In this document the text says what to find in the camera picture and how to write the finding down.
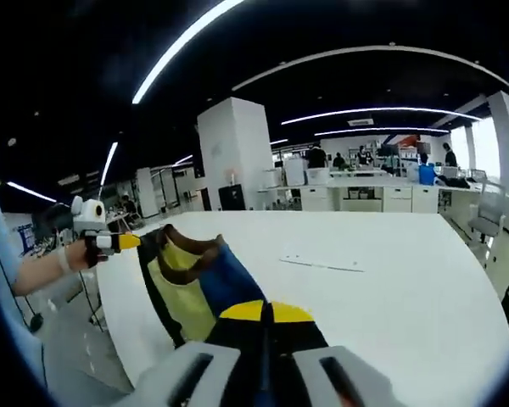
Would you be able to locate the black box cabinet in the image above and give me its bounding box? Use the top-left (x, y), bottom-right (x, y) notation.
top-left (217, 183), bottom-right (246, 212)

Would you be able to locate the blue wall poster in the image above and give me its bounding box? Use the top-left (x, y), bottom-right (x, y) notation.
top-left (13, 220), bottom-right (38, 259)

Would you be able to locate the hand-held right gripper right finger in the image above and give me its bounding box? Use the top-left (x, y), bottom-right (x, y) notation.
top-left (270, 299), bottom-right (392, 407)

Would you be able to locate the long white counter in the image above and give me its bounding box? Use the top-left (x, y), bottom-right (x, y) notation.
top-left (256, 168), bottom-right (485, 214)

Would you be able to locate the white square pillar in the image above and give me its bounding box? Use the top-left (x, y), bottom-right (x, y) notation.
top-left (196, 96), bottom-right (273, 212)

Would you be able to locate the yellow blue brown garment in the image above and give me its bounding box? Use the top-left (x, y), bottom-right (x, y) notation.
top-left (135, 222), bottom-right (267, 347)

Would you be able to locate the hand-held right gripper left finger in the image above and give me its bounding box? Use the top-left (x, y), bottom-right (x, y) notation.
top-left (135, 298), bottom-right (266, 407)

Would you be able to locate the grey office chair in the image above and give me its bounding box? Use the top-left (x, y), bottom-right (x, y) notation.
top-left (467, 181), bottom-right (507, 248)

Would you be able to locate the long ceiling light strip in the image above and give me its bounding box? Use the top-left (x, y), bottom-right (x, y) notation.
top-left (313, 125), bottom-right (451, 138)
top-left (131, 0), bottom-right (248, 106)
top-left (280, 105), bottom-right (482, 126)

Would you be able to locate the blue bucket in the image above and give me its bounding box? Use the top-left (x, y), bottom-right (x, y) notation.
top-left (417, 163), bottom-right (439, 185)

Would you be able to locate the black cable with plug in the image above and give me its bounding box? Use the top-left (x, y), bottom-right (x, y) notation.
top-left (0, 228), bottom-right (44, 333)

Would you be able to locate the person's left hand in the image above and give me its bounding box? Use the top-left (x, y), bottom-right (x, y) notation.
top-left (62, 237), bottom-right (100, 273)

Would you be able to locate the white storage box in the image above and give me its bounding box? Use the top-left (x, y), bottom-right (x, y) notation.
top-left (305, 166), bottom-right (331, 187)

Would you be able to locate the black hanging cable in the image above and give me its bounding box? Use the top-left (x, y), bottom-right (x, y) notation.
top-left (78, 269), bottom-right (104, 328)

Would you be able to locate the short ceiling light strip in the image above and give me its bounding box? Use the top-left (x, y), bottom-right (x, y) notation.
top-left (98, 141), bottom-right (120, 188)
top-left (5, 181), bottom-right (59, 204)

